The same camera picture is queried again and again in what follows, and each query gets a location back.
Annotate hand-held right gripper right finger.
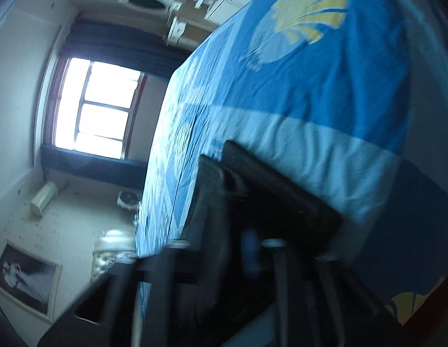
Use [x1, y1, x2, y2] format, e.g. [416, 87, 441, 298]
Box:
[242, 229, 403, 347]

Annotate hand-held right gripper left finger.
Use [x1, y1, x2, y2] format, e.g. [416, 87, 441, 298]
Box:
[38, 239, 200, 347]

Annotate black pants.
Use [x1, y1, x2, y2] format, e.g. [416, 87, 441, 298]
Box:
[173, 140, 344, 347]

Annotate cream tufted leather headboard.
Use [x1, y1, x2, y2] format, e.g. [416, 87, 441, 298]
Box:
[91, 228, 138, 283]

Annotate white fan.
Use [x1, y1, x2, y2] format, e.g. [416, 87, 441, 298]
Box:
[117, 190, 140, 210]

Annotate dark blue curtain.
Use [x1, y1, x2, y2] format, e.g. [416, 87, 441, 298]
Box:
[64, 20, 191, 77]
[41, 143, 149, 189]

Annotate white air conditioner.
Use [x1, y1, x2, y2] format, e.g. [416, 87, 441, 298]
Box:
[30, 182, 70, 218]

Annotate blue printed bed sheet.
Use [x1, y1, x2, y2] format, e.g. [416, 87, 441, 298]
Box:
[135, 0, 448, 347]

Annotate window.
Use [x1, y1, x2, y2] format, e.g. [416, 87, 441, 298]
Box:
[53, 57, 146, 160]

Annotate brown wooden furniture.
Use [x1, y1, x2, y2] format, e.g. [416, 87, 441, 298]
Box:
[165, 0, 225, 46]

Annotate white oval framed mirror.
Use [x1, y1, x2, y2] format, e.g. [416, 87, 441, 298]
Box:
[118, 0, 174, 17]

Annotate framed wall photo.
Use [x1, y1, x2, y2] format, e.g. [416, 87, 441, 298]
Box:
[0, 240, 63, 323]

